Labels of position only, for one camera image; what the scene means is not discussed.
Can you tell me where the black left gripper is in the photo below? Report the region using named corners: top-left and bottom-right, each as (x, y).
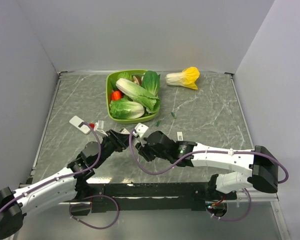
top-left (93, 128), bottom-right (135, 168)

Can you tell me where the white remote battery cover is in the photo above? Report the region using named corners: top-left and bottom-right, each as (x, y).
top-left (177, 131), bottom-right (184, 141)

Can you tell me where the slim white remote control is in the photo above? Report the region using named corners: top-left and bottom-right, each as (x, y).
top-left (119, 127), bottom-right (130, 135)

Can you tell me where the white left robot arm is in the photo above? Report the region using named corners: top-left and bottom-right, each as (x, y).
top-left (0, 130), bottom-right (130, 240)

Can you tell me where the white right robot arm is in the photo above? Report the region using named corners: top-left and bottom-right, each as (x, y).
top-left (131, 131), bottom-right (279, 199)

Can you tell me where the wide white remote control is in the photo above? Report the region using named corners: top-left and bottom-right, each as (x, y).
top-left (68, 115), bottom-right (94, 135)

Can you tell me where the white green cabbage toy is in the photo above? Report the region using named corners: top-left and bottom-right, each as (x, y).
top-left (109, 98), bottom-right (145, 120)

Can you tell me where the green plastic bowl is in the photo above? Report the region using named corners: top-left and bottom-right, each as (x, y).
top-left (105, 69), bottom-right (160, 125)

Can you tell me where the orange pepper toy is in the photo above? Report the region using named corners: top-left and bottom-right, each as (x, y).
top-left (111, 90), bottom-right (122, 101)

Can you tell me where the brown mushroom toy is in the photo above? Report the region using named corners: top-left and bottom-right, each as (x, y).
top-left (132, 75), bottom-right (142, 86)

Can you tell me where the green leafy lettuce toy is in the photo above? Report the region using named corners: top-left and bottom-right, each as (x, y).
top-left (110, 71), bottom-right (133, 91)

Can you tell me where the green bok choy toy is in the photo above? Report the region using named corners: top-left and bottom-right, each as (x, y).
top-left (141, 70), bottom-right (161, 96)

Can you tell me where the yellow napa cabbage toy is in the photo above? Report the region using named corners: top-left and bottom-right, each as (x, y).
top-left (165, 66), bottom-right (200, 90)

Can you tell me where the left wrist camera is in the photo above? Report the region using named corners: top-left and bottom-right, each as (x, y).
top-left (89, 120), bottom-right (106, 135)

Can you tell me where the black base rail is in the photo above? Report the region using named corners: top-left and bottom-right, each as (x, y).
top-left (69, 182), bottom-right (237, 213)

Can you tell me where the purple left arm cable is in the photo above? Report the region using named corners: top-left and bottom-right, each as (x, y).
top-left (0, 121), bottom-right (121, 230)

